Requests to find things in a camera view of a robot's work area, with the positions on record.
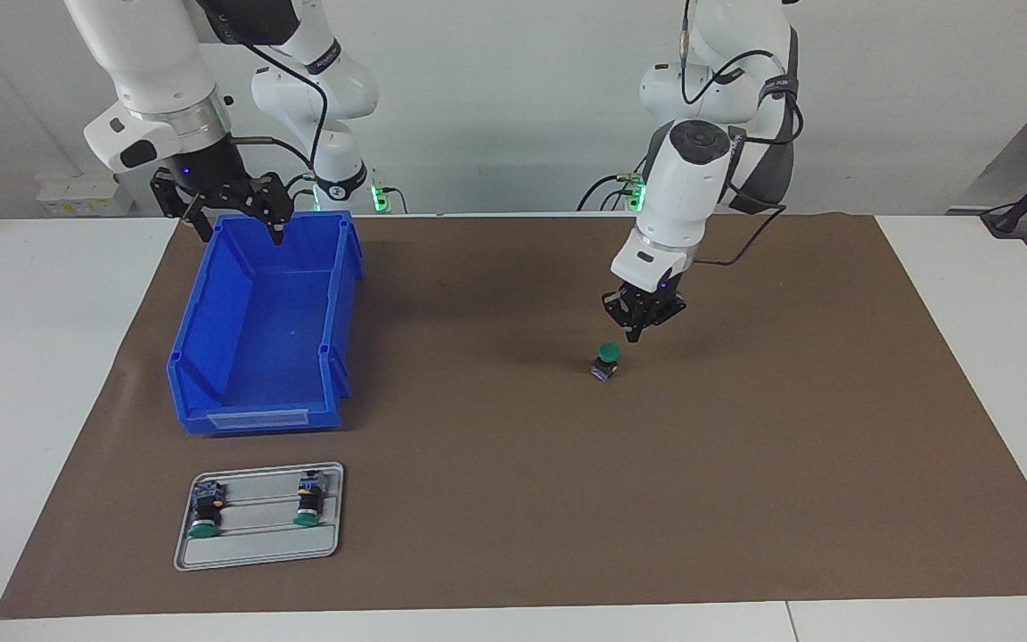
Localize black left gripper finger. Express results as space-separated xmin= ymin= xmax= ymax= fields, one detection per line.
xmin=603 ymin=290 xmax=641 ymax=344
xmin=643 ymin=299 xmax=688 ymax=329

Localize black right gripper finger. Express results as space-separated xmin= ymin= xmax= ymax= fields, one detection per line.
xmin=246 ymin=173 xmax=293 ymax=246
xmin=151 ymin=174 xmax=211 ymax=243

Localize green push button switch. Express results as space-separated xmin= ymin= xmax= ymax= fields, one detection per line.
xmin=590 ymin=342 xmax=622 ymax=384
xmin=292 ymin=470 xmax=327 ymax=529
xmin=187 ymin=479 xmax=227 ymax=541

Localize white socket box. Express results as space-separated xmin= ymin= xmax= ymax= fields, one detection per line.
xmin=37 ymin=174 xmax=136 ymax=218

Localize blue plastic storage bin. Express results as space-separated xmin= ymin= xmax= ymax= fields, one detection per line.
xmin=166 ymin=210 xmax=365 ymax=436

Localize brown table mat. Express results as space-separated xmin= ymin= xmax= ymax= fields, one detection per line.
xmin=0 ymin=212 xmax=1027 ymax=621

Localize grey metal tray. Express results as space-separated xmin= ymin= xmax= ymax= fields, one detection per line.
xmin=173 ymin=461 xmax=345 ymax=572

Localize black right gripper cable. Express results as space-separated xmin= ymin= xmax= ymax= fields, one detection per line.
xmin=197 ymin=0 xmax=329 ymax=210

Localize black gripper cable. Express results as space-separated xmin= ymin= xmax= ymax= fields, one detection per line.
xmin=678 ymin=0 xmax=806 ymax=268
xmin=197 ymin=0 xmax=329 ymax=210

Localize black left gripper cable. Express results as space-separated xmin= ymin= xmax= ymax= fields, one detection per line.
xmin=678 ymin=0 xmax=806 ymax=268

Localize black cable with brass plug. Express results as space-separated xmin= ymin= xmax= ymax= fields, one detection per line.
xmin=576 ymin=172 xmax=648 ymax=213

